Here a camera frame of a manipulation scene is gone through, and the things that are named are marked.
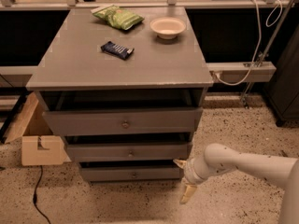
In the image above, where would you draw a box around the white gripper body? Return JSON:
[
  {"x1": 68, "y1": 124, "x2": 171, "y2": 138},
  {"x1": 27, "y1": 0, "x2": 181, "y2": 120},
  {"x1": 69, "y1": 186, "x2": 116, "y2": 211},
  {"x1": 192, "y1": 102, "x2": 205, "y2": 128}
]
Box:
[{"x1": 183, "y1": 158, "x2": 206, "y2": 185}]

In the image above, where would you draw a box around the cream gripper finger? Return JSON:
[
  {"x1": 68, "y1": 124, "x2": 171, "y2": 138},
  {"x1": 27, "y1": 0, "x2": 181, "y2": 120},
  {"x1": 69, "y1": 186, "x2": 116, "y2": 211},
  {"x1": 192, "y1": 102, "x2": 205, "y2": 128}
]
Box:
[
  {"x1": 174, "y1": 159, "x2": 187, "y2": 169},
  {"x1": 180, "y1": 185, "x2": 197, "y2": 204}
]

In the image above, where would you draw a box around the cardboard box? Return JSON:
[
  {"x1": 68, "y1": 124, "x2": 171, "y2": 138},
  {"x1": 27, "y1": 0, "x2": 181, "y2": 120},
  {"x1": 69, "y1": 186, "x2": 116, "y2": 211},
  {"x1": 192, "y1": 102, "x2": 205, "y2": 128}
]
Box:
[{"x1": 6, "y1": 92, "x2": 70, "y2": 166}]

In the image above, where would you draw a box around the white hanging cable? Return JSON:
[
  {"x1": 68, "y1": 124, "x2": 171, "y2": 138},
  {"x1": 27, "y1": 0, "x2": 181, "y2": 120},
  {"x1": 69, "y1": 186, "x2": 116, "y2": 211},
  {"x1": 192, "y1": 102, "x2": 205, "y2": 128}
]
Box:
[{"x1": 214, "y1": 0, "x2": 284, "y2": 87}]

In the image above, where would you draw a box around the green chip bag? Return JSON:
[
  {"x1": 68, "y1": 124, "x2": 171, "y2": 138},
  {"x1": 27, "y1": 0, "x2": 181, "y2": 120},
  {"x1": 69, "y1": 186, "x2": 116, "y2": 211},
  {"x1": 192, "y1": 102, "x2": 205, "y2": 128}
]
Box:
[{"x1": 91, "y1": 5, "x2": 144, "y2": 31}]

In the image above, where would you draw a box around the dark cabinet at right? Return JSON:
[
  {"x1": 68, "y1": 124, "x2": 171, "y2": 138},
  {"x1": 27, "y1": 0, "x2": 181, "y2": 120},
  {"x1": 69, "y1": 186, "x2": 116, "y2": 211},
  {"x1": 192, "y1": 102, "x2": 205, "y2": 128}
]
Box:
[{"x1": 264, "y1": 25, "x2": 299, "y2": 127}]

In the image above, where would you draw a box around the dark blue snack bar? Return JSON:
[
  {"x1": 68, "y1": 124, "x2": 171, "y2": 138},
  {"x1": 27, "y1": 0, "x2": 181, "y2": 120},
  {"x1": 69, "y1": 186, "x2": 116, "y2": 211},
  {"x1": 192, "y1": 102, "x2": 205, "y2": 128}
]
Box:
[{"x1": 101, "y1": 41, "x2": 134, "y2": 60}]

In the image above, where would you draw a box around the grey drawer cabinet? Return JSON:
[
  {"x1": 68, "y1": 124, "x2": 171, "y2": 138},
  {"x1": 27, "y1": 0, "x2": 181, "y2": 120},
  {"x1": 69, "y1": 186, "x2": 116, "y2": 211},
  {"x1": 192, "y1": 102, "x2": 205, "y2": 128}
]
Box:
[{"x1": 27, "y1": 7, "x2": 212, "y2": 172}]

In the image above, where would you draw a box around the white bowl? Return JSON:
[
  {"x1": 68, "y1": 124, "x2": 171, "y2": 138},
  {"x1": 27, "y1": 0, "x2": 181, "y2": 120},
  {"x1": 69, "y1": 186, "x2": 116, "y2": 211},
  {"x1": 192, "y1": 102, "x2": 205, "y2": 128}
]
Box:
[{"x1": 150, "y1": 17, "x2": 186, "y2": 39}]

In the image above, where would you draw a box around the grey top drawer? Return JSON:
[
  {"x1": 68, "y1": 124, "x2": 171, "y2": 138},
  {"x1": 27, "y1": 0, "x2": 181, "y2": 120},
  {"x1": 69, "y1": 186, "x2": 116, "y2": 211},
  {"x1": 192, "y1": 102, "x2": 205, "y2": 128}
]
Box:
[{"x1": 43, "y1": 108, "x2": 203, "y2": 136}]

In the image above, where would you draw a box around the grey bottom drawer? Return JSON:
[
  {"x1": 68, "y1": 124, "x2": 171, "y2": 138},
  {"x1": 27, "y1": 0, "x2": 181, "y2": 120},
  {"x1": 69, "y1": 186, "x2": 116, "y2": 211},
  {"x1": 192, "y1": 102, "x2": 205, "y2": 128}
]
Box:
[{"x1": 80, "y1": 166, "x2": 183, "y2": 182}]

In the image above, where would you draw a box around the metal diagonal rod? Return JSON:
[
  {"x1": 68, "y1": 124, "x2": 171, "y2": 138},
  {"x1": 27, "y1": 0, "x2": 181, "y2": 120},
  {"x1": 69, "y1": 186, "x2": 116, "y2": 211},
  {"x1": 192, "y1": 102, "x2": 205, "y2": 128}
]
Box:
[{"x1": 239, "y1": 0, "x2": 299, "y2": 109}]

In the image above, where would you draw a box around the grey middle drawer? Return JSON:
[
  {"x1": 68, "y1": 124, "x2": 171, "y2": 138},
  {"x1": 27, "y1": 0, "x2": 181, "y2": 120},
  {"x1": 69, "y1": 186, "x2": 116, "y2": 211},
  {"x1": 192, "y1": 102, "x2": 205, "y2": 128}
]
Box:
[{"x1": 66, "y1": 142, "x2": 192, "y2": 162}]

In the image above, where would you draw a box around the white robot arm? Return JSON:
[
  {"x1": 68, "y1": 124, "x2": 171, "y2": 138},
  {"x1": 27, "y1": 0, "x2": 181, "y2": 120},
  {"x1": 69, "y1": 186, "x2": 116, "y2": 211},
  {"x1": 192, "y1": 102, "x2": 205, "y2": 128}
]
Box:
[{"x1": 174, "y1": 143, "x2": 299, "y2": 224}]

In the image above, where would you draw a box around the black floor cable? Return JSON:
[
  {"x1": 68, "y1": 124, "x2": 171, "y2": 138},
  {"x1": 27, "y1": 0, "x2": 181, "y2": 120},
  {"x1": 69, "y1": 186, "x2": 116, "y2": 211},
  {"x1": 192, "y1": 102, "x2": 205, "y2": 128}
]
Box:
[{"x1": 32, "y1": 165, "x2": 52, "y2": 224}]

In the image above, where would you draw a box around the grey drawer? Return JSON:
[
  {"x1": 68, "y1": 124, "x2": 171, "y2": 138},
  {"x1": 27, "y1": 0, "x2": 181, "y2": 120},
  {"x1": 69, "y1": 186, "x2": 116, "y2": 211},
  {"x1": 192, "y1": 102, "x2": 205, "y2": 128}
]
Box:
[
  {"x1": 43, "y1": 108, "x2": 203, "y2": 136},
  {"x1": 66, "y1": 142, "x2": 192, "y2": 162},
  {"x1": 80, "y1": 166, "x2": 183, "y2": 182}
]

